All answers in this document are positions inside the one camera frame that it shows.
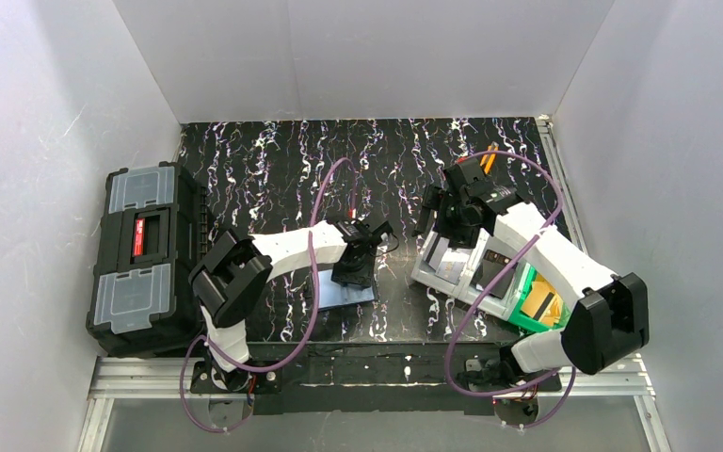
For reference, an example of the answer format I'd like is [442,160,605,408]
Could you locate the gold VIP card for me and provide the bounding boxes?
[521,280,564,327]

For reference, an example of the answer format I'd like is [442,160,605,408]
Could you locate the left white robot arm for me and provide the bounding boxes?
[188,218,399,373]

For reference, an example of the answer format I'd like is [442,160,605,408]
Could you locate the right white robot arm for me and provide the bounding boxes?
[414,154,650,376]

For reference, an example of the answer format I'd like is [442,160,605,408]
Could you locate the white cards in left bin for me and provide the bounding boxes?
[423,236,464,267]

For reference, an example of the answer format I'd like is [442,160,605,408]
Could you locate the black cards in middle bin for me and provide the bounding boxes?
[471,250,516,299]

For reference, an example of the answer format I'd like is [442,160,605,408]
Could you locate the grey bin middle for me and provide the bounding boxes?
[460,246,534,320]

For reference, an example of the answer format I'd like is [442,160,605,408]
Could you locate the grey bin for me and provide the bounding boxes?
[460,246,534,320]
[410,231,490,299]

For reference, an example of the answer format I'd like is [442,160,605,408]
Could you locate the grey bin left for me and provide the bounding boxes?
[410,231,490,299]

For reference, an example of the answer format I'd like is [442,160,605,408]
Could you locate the orange black utility knife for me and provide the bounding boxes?
[480,143,499,175]

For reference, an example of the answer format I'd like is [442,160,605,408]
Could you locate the green bin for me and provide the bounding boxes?
[506,264,571,332]

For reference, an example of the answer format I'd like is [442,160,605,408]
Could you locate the black tool box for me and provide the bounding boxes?
[85,162,207,358]

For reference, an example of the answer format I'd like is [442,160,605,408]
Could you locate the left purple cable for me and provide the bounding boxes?
[178,156,357,435]

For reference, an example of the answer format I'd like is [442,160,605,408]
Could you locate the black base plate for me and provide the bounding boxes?
[189,341,562,416]

